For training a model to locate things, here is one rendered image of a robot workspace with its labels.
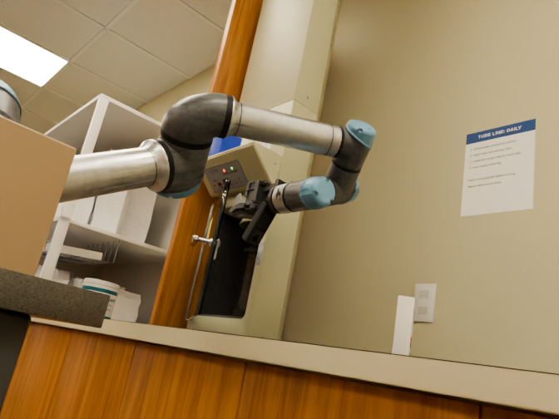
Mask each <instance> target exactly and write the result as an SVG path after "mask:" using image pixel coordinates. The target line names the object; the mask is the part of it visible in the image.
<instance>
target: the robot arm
mask: <svg viewBox="0 0 559 419"><path fill-rule="evenodd" d="M21 115H22V108H21V105H20V102H19V100H18V98H17V95H16V94H15V92H14V91H13V90H12V88H11V87H10V86H9V85H7V84H6V83H5V82H3V81H1V80H0V116H3V117H5V118H8V119H9V120H11V121H15V122H17V123H18V124H20V118H21ZM228 136H236V137H240V138H244V139H248V140H256V141H259V142H264V143H268V144H271V145H279V146H283V147H287V148H291V149H296V150H302V151H307V152H311V153H315V154H319V155H326V156H330V157H333V159H332V161H331V164H330V166H329V169H328V171H327V174H326V176H313V177H309V178H308V179H304V180H297V181H294V182H290V183H286V182H284V181H282V180H280V179H277V180H275V183H274V184H271V183H268V181H267V180H263V181H261V180H256V181H252V182H249V183H247V186H246V190H245V197H246V200H243V199H242V194H238V195H237V196H236V198H235V202H234V205H233V207H232V208H231V209H230V214H231V215H232V216H234V217H236V218H242V219H251V221H250V224H249V225H248V227H247V229H246V231H245V232H244V234H243V236H242V239H243V240H244V241H246V242H248V243H250V244H253V245H256V246H257V245H259V244H260V241H261V240H262V239H263V237H264V235H265V233H266V231H267V229H268V228H269V226H270V224H271V223H272V221H273V219H274V217H275V216H276V214H289V213H294V212H299V211H305V210H320V209H323V208H324V207H327V206H331V205H343V204H346V203H348V202H350V201H353V200H355V199H356V198H357V196H358V195H359V182H358V180H357V179H358V176H359V173H360V171H361V169H362V167H363V164H364V162H365V160H366V158H367V156H368V153H369V151H370V150H371V149H372V145H373V142H374V138H375V136H376V131H375V129H374V128H373V127H372V126H371V125H369V124H368V123H366V122H363V121H359V120H350V121H348V123H347V125H345V127H342V126H335V125H331V124H328V123H324V122H321V121H314V120H310V119H307V118H303V117H299V116H293V115H290V114H286V113H283V112H278V111H272V110H269V109H265V108H261V107H258V106H252V105H248V104H245V103H240V102H238V101H237V100H236V99H235V98H234V97H233V96H230V95H226V94H223V93H215V92H210V93H201V94H195V95H193V96H188V97H186V98H184V99H182V100H180V101H178V102H177V103H175V104H174V105H173V106H172V107H171V108H170V109H169V110H168V111H167V112H166V114H165V116H164V118H163V120H162V124H161V131H160V135H159V138H157V139H149V140H145V141H143V142H142V143H141V145H140V147H139V148H132V149H124V150H111V151H104V152H97V153H90V154H82V155H75V157H74V160H73V162H72V166H71V169H70V171H69V174H68V177H67V181H66V184H65V186H64V189H63V192H62V196H61V199H60V201H59V203H63V202H67V201H73V200H81V199H85V198H91V197H95V196H99V195H108V194H113V193H117V192H122V191H127V190H135V189H140V188H145V187H147V188H148V189H149V190H151V191H153V192H156V193H157V194H158V195H161V196H163V197H166V198H169V197H172V198H173V199H182V198H185V197H188V196H191V195H193V194H194V193H195V192H196V191H197V190H198V189H199V187H200V183H201V181H202V180H203V178H204V175H205V166H206V163H207V160H208V156H209V153H210V148H211V145H212V141H213V138H215V137H218V138H222V139H225V138H227V137H228ZM264 181H267V183H266V182H264Z"/></svg>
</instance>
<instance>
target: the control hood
mask: <svg viewBox="0 0 559 419"><path fill-rule="evenodd" d="M281 159H282V156H281V155H279V154H277V153H275V152H273V151H272V150H270V149H268V148H266V147H264V146H263V145H261V144H259V143H257V142H255V141H252V142H250V143H247V144H244V145H240V146H237V147H235V148H233V149H230V150H226V151H223V152H221V153H218V154H215V155H211V156H208V160H207V163H206V166H205V170H206V169H209V168H211V167H214V166H218V165H222V164H224V163H228V162H231V161H233V160H238V161H239V162H240V165H241V168H242V170H243V171H244V174H245V177H246V179H247V181H248V183H249V182H252V181H256V180H261V181H263V180H267V181H268V183H271V184H274V183H275V180H277V179H278V175H279V171H280V163H281ZM203 181H204V183H205V186H206V188H207V189H208V192H209V194H210V196H211V197H212V198H214V199H215V198H216V196H217V195H218V193H219V192H218V193H214V191H213V190H212V188H211V185H210V182H209V181H208V179H207V176H206V174H205V175H204V178H203ZM267 181H264V182H266V183H267ZM246 186H247V185H246ZM246 186H242V187H239V188H235V189H232V190H229V193H228V196H232V195H237V194H242V193H245V190H246Z"/></svg>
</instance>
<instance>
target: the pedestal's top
mask: <svg viewBox="0 0 559 419"><path fill-rule="evenodd" d="M109 300H110V295H108V294H104V293H98V292H95V291H91V290H88V289H84V288H78V287H75V286H71V285H68V284H64V283H58V282H55V281H51V280H48V279H43V278H39V277H36V276H32V275H29V274H23V273H19V272H16V271H12V270H9V269H3V268H0V309H5V310H8V311H13V312H17V313H25V314H28V315H29V316H30V317H33V318H42V319H47V320H52V321H58V322H64V323H73V324H78V325H83V326H88V327H94V328H101V326H102V324H103V320H104V317H105V314H106V309H107V306H108V303H109Z"/></svg>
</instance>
